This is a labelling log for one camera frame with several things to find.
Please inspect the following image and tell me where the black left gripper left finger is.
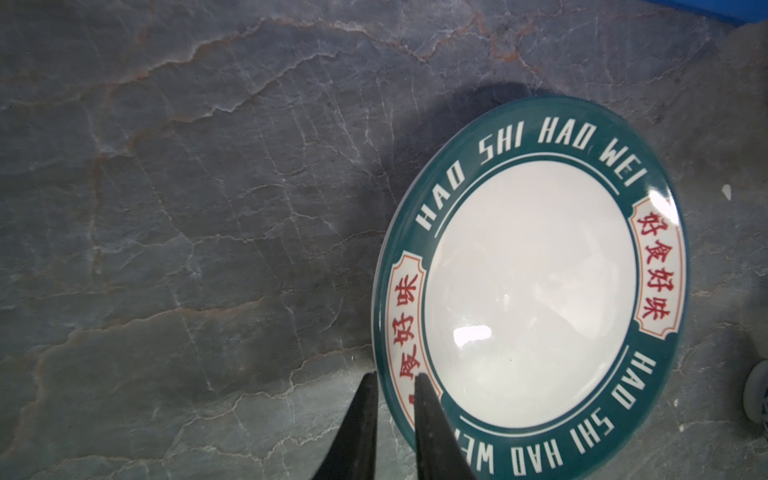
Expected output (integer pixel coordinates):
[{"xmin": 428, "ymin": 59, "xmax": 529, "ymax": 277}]
[{"xmin": 313, "ymin": 372, "xmax": 378, "ymax": 480}]

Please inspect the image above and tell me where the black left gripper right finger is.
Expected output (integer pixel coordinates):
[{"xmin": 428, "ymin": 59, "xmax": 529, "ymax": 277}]
[{"xmin": 414, "ymin": 373, "xmax": 475, "ymax": 480}]

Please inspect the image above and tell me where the blue plastic bin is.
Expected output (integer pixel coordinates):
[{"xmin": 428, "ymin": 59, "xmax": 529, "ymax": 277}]
[{"xmin": 652, "ymin": 0, "xmax": 768, "ymax": 25}]

